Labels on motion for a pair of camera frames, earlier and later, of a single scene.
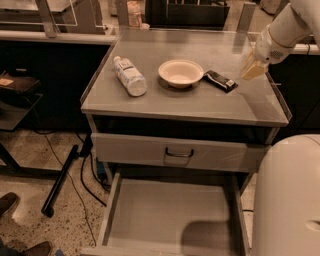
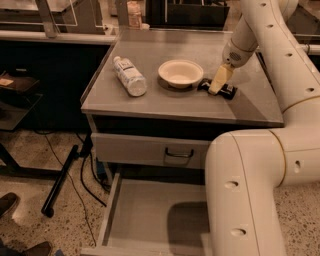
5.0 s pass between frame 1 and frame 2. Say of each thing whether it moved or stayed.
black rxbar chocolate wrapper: moved
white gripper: moved
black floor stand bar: stayed
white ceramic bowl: stayed
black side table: stayed
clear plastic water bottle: stayed
